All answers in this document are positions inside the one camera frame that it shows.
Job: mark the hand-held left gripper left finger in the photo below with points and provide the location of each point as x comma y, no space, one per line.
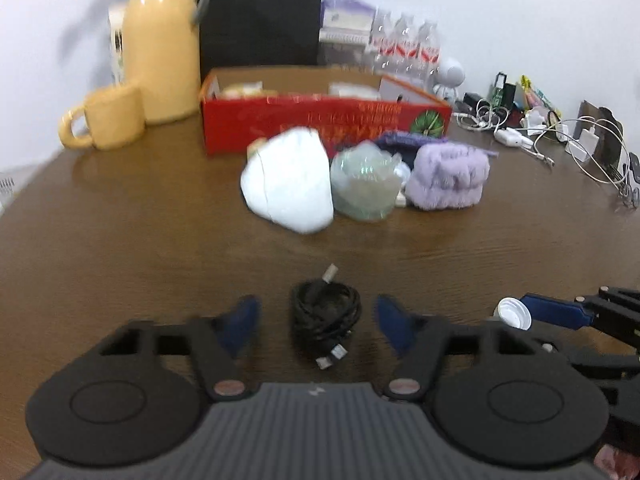
242,321

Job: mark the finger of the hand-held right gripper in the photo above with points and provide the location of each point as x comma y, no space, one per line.
595,360
560,310

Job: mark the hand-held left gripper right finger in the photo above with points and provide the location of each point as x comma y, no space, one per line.
392,325

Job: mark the white bottle cap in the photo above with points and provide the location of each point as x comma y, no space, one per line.
510,312

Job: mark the white face mask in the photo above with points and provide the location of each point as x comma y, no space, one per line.
287,180

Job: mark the purple fluffy headband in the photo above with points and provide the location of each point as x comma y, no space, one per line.
447,175

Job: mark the red cardboard box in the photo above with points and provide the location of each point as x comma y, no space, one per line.
320,115

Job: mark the crumpled clear plastic container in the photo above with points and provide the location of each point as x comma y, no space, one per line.
362,180

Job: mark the white square charger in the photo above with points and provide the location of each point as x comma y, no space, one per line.
582,142

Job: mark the dark purple knit pouch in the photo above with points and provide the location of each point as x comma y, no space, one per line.
400,142

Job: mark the small white charger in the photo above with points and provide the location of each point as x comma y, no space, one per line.
534,122

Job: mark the brown cardboard stand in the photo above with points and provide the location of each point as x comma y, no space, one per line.
602,125

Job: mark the yellow and green packets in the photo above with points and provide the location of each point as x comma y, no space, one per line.
535,95

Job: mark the black power adapter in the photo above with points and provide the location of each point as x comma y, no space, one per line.
472,100

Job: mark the green and black gadget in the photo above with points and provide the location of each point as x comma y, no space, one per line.
500,90

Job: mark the clear plastic box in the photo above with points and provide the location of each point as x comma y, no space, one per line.
350,91

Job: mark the yellow mug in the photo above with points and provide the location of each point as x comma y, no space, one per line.
107,117

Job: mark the white robot toy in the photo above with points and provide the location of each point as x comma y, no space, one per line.
449,77

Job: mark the yellow thermos jug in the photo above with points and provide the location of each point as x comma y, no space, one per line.
160,50

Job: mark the clear water bottle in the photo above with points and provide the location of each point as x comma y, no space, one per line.
430,44
382,35
406,40

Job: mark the patterned flower vase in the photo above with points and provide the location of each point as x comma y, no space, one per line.
116,42

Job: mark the black paper bag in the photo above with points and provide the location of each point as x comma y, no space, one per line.
260,10

